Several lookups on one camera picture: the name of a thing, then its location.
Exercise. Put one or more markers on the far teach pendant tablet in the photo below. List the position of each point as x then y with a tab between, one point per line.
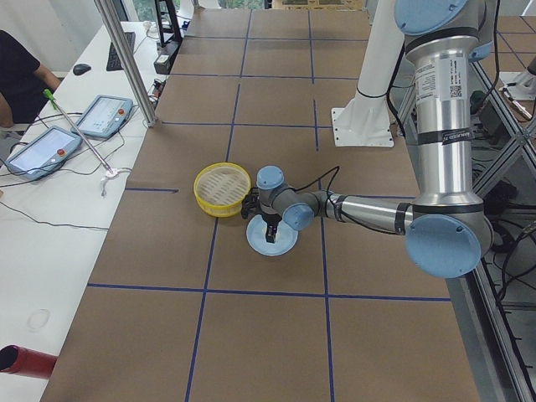
105	116

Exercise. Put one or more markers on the person in black shirt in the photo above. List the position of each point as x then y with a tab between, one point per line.
23	80

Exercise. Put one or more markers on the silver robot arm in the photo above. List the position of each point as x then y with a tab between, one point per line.
445	229

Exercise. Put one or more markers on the red cylinder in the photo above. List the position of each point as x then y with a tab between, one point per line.
27	362

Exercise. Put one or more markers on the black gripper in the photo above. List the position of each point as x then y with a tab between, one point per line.
269	219

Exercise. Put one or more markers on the near teach pendant tablet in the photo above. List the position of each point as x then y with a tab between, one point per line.
45	154

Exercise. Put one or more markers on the aluminium frame post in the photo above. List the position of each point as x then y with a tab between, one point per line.
118	38

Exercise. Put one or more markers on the white camera stand pillar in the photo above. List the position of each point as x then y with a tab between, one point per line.
364	121

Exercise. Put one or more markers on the yellow bamboo steamer basket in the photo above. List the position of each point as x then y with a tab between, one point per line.
220	188

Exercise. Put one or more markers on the teach pendant tablet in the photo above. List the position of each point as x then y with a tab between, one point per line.
105	116
45	154

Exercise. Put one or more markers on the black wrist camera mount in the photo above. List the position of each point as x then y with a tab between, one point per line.
250	205

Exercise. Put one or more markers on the metal rod green tip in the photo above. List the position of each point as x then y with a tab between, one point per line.
110	171

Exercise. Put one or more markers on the light blue plate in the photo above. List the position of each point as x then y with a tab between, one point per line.
286	237

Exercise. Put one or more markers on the black computer mouse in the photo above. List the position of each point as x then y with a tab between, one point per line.
80	69

